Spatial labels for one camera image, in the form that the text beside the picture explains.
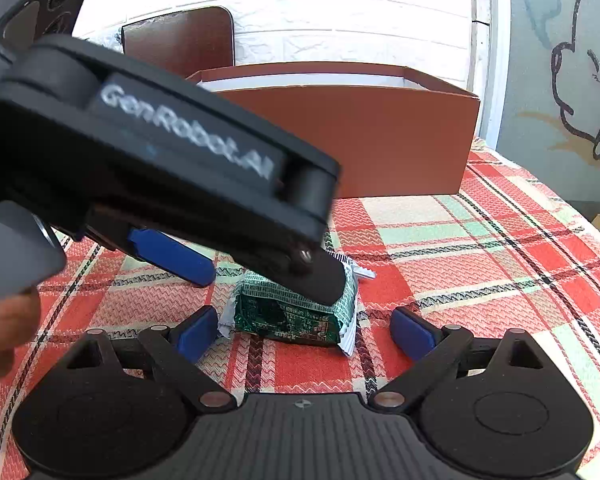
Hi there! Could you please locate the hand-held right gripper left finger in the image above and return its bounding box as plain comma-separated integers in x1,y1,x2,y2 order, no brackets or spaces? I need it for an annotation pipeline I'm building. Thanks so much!
65,305,238,411

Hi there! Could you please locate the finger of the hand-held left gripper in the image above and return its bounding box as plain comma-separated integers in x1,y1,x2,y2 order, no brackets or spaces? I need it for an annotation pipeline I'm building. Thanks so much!
127,227,217,287
240,245,348,307

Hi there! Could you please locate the plaid blanket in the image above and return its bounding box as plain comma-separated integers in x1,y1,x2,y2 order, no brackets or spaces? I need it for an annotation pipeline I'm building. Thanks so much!
0,135,600,480

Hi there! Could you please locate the green white snack packet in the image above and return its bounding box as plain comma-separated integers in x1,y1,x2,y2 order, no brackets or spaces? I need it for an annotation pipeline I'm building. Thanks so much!
217,255,376,358

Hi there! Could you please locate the brown cardboard box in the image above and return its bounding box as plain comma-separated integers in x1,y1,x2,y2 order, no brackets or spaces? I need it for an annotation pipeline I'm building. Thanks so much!
185,61,481,200

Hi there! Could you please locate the brown wooden headboard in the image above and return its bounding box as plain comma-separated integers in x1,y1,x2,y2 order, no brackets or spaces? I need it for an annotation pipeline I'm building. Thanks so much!
121,6,236,78

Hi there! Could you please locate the person's left hand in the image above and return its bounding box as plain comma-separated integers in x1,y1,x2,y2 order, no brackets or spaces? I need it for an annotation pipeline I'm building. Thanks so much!
0,292,41,401

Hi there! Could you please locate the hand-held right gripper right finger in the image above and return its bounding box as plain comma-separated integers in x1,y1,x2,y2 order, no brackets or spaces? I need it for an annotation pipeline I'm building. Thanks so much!
370,306,543,411

